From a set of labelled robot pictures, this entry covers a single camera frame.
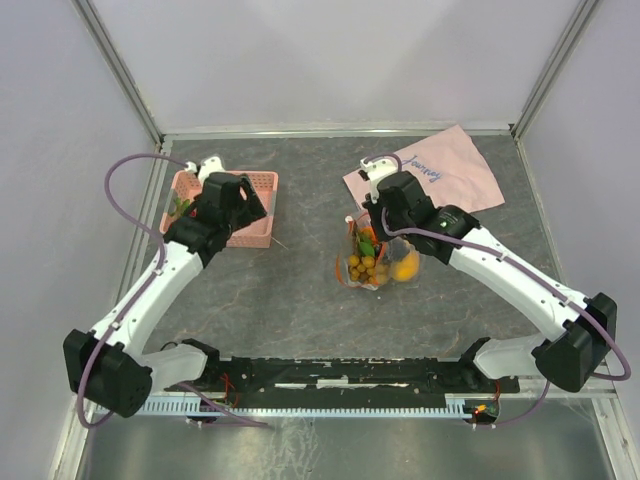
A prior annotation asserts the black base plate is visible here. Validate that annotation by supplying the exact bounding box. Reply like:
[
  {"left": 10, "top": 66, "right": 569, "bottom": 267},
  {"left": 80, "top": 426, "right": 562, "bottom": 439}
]
[{"left": 191, "top": 357, "right": 520, "bottom": 411}]

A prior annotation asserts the yellow peach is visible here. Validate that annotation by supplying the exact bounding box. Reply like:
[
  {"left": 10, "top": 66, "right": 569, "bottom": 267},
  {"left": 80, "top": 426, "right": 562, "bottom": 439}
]
[{"left": 389, "top": 251, "right": 420, "bottom": 282}]

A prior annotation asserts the black grape bunch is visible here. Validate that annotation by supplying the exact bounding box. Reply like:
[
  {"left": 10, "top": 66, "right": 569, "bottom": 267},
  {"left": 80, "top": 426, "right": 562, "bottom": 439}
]
[{"left": 385, "top": 238, "right": 412, "bottom": 263}]

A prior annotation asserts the light blue cable duct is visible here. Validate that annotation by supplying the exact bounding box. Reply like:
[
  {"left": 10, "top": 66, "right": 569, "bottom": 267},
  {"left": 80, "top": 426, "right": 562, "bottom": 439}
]
[{"left": 136, "top": 393, "right": 497, "bottom": 420}]

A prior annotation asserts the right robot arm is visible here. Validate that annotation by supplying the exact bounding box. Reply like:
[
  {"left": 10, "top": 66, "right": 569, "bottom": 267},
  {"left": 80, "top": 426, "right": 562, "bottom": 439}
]
[{"left": 358, "top": 167, "right": 617, "bottom": 393}]

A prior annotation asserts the red cherry tomatoes sprig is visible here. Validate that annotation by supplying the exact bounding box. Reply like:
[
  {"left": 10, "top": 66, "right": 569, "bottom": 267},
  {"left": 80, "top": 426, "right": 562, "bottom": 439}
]
[{"left": 168, "top": 197, "right": 197, "bottom": 221}]

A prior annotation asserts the pink plastic basket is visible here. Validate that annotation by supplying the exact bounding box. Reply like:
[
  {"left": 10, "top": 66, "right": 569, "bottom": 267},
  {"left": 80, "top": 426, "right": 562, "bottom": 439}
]
[{"left": 158, "top": 169, "right": 280, "bottom": 250}]

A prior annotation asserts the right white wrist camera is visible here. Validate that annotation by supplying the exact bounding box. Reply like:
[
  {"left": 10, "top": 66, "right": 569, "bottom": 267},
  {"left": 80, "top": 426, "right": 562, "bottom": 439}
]
[{"left": 357, "top": 153, "right": 402, "bottom": 197}]

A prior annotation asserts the brown longan bunch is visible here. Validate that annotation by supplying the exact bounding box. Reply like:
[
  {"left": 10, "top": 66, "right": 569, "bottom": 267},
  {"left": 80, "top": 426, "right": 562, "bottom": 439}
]
[{"left": 346, "top": 230, "right": 390, "bottom": 289}]

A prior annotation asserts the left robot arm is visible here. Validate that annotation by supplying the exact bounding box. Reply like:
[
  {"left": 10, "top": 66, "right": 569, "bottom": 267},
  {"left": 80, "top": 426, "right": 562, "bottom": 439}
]
[{"left": 63, "top": 172, "right": 267, "bottom": 418}]

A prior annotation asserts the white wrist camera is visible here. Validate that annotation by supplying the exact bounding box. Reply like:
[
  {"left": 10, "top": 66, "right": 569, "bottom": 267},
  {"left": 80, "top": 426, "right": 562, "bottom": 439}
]
[
  {"left": 357, "top": 153, "right": 402, "bottom": 197},
  {"left": 184, "top": 155, "right": 226, "bottom": 186}
]

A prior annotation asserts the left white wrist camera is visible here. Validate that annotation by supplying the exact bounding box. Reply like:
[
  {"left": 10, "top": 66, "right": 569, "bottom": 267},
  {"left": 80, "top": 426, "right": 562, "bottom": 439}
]
[{"left": 184, "top": 155, "right": 226, "bottom": 186}]

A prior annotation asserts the clear zip top bag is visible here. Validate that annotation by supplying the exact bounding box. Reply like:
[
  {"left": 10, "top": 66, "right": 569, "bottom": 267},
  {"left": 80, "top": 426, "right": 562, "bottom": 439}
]
[{"left": 335, "top": 211, "right": 420, "bottom": 291}]

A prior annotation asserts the pink cloth with lettering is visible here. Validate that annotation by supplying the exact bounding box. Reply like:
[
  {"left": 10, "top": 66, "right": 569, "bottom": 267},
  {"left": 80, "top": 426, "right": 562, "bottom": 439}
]
[{"left": 342, "top": 124, "right": 506, "bottom": 214}]

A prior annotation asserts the orange persimmon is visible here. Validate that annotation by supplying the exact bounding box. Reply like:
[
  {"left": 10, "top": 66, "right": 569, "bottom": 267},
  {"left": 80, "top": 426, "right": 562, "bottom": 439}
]
[{"left": 359, "top": 227, "right": 376, "bottom": 244}]

